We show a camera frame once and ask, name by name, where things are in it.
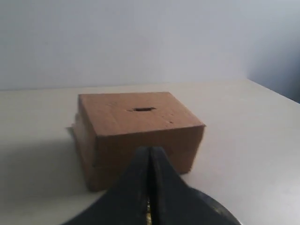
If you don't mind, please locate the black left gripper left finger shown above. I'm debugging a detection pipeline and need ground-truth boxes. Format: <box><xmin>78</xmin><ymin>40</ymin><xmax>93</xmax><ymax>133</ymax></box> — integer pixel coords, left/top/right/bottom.
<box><xmin>64</xmin><ymin>147</ymin><xmax>150</xmax><ymax>225</ymax></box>

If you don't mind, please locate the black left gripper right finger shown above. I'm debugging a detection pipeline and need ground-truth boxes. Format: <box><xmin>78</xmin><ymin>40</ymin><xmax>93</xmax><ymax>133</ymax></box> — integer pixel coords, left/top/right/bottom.
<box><xmin>150</xmin><ymin>147</ymin><xmax>240</xmax><ymax>225</ymax></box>

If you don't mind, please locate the gold coin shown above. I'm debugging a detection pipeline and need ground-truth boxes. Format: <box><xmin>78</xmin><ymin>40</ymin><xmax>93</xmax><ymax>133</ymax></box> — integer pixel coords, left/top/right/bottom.
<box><xmin>146</xmin><ymin>198</ymin><xmax>152</xmax><ymax>225</ymax></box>

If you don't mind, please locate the brown cardboard box with slot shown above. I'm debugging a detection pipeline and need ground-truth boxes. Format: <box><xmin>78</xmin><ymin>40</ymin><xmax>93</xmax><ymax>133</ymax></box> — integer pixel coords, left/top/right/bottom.
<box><xmin>71</xmin><ymin>92</ymin><xmax>205</xmax><ymax>192</ymax></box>

